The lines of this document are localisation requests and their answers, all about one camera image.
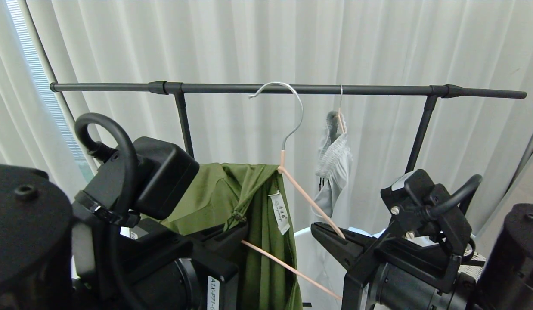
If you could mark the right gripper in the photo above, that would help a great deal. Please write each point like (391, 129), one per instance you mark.
(400, 288)

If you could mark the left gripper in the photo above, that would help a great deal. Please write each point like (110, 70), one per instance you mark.
(171, 267)

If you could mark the green garment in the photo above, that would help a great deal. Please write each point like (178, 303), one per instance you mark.
(258, 267)

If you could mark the pink clothes hanger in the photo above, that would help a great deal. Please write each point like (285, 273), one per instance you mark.
(311, 202)
(341, 125)

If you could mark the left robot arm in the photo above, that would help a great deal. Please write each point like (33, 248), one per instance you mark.
(29, 237)

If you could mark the black clothes rack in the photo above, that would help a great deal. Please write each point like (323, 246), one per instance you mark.
(378, 90)

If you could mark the white curtain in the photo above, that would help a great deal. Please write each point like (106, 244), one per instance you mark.
(249, 43)
(17, 129)

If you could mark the window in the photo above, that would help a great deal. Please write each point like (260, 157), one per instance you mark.
(34, 56)

